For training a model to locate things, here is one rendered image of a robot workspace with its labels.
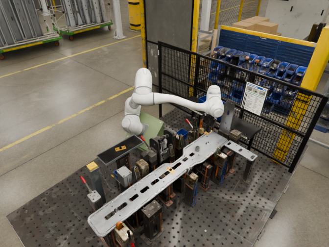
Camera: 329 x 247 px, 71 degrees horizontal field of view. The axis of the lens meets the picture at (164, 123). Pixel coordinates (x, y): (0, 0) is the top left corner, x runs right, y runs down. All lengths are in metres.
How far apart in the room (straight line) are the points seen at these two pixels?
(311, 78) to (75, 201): 2.18
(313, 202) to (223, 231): 1.69
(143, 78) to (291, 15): 6.88
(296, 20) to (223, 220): 7.05
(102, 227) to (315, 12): 7.65
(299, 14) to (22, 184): 7.84
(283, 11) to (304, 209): 6.29
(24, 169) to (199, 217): 2.60
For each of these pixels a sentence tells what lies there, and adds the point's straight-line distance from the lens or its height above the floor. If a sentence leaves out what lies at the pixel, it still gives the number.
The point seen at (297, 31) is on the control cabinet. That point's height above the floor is 0.54.
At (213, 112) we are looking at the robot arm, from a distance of 1.68.
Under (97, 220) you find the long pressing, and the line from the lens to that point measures 1.70.
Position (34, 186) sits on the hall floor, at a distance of 3.50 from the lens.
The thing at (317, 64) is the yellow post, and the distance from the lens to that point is 2.11.
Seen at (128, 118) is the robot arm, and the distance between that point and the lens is 2.33.
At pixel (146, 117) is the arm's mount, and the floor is 0.95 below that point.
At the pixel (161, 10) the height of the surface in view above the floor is 1.64.
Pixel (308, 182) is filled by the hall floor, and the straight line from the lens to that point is 3.63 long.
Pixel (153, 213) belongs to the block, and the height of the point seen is 1.03.
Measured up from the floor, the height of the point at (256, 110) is 1.20.
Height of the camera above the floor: 2.42
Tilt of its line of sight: 37 degrees down
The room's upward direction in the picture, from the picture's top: straight up
